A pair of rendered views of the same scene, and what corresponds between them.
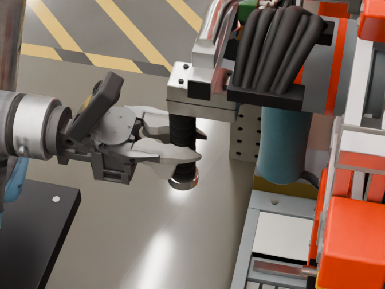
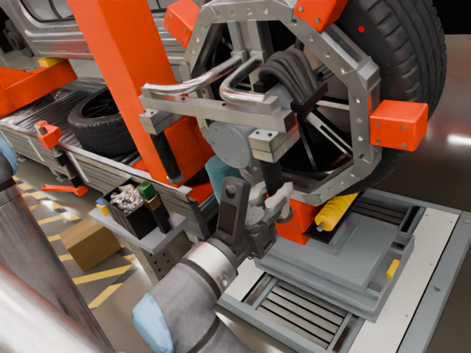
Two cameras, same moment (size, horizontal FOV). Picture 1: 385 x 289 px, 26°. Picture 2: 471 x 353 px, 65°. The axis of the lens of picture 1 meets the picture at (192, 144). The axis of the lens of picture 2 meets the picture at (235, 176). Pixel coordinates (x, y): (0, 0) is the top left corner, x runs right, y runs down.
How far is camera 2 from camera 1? 80 cm
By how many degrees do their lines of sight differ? 41
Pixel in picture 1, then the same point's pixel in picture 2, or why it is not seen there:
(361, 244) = (411, 109)
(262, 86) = (310, 90)
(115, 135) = (254, 214)
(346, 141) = (364, 75)
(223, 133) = not seen: hidden behind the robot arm
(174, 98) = (275, 147)
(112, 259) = not seen: outside the picture
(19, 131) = (215, 272)
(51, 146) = (235, 261)
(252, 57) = (294, 81)
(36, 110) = (207, 251)
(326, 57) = not seen: hidden behind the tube
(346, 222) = (392, 113)
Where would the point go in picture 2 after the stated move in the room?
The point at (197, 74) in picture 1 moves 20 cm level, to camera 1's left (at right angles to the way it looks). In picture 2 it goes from (282, 114) to (228, 188)
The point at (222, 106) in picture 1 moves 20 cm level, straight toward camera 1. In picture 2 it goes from (294, 130) to (411, 138)
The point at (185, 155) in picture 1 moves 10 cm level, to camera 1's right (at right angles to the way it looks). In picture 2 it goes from (289, 186) to (305, 156)
